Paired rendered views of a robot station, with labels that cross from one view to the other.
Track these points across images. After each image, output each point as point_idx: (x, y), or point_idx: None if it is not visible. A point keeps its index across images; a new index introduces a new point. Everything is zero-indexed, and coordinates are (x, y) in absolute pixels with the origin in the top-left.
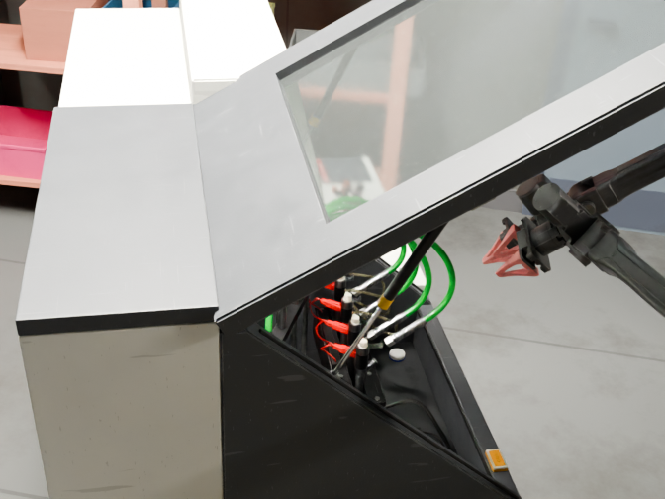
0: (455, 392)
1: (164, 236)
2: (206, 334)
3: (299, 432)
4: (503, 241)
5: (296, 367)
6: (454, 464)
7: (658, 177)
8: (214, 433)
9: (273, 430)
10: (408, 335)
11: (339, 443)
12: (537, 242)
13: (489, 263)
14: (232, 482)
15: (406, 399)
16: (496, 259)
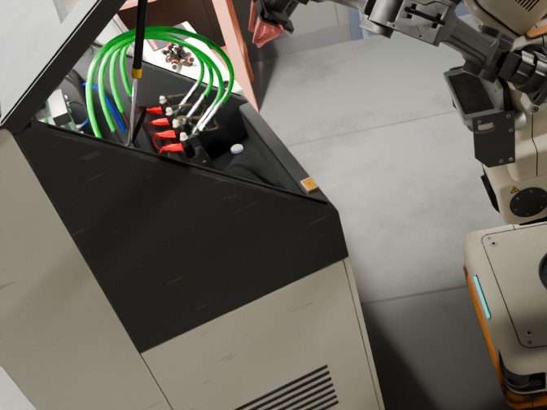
0: (274, 152)
1: None
2: (2, 139)
3: (120, 198)
4: (250, 15)
5: (89, 146)
6: (259, 189)
7: None
8: (54, 220)
9: (99, 202)
10: (242, 133)
11: (158, 198)
12: (270, 2)
13: (262, 45)
14: (90, 255)
15: (229, 166)
16: (264, 40)
